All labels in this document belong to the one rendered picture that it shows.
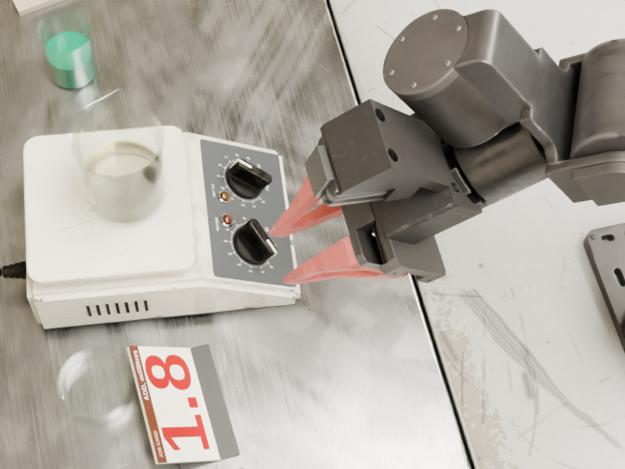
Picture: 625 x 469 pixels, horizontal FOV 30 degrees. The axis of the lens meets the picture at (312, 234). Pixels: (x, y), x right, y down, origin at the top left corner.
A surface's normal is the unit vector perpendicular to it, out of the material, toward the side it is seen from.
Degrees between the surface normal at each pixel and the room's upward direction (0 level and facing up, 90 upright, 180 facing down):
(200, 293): 90
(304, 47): 0
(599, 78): 52
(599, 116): 46
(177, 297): 90
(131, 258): 0
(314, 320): 0
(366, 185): 95
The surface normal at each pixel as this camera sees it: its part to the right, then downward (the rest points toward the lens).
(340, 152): -0.56, -0.12
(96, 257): 0.06, -0.44
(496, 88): -0.21, 0.88
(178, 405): 0.66, -0.48
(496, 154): -0.37, 0.31
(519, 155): -0.26, 0.49
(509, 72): 0.76, -0.14
